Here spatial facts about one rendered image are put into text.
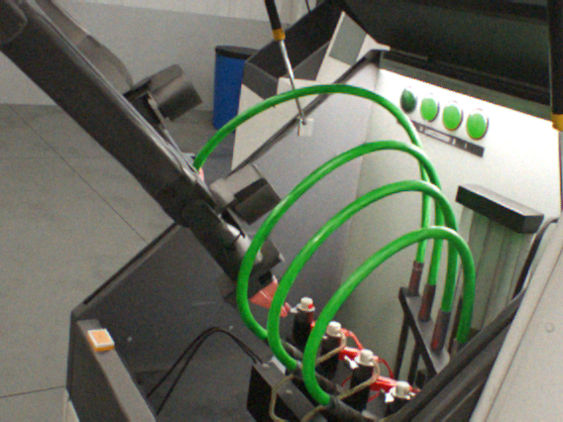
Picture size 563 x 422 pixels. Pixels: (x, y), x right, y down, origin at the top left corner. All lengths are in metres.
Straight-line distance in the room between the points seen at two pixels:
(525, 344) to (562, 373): 0.06
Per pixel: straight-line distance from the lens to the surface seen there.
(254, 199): 1.01
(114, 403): 1.16
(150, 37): 7.92
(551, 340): 0.81
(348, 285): 0.83
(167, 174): 0.93
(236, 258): 1.04
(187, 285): 1.40
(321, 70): 4.39
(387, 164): 1.42
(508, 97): 1.15
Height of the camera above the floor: 1.57
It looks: 18 degrees down
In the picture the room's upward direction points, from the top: 8 degrees clockwise
